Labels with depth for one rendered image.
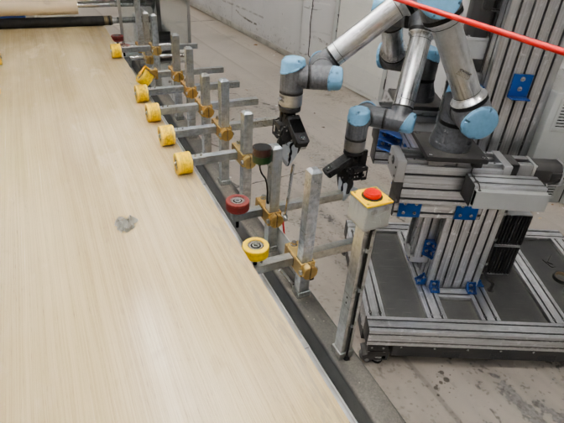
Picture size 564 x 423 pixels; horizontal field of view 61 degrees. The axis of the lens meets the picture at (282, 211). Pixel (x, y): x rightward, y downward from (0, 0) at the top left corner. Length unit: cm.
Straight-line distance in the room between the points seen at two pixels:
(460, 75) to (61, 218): 129
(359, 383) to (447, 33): 102
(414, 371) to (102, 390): 159
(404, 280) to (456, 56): 126
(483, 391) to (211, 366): 156
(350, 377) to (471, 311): 117
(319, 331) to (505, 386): 123
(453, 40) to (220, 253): 92
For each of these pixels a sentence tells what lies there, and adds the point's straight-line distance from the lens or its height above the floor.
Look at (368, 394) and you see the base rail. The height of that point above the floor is 70.
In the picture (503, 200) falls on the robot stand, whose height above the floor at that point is 92.
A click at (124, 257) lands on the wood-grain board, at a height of 90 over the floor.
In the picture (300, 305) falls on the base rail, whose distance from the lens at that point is 153.
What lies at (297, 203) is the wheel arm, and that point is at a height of 86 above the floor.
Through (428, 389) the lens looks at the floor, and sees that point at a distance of 234.
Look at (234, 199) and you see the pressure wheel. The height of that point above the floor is 90.
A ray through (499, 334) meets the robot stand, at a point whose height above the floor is 23.
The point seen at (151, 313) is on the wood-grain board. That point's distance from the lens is 124.
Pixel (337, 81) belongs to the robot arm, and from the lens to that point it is 153.
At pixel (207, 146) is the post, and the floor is 77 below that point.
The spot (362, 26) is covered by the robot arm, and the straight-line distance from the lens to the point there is 164.
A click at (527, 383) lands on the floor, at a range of 255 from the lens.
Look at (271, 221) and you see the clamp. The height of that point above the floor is 85.
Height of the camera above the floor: 177
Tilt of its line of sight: 33 degrees down
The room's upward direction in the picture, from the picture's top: 4 degrees clockwise
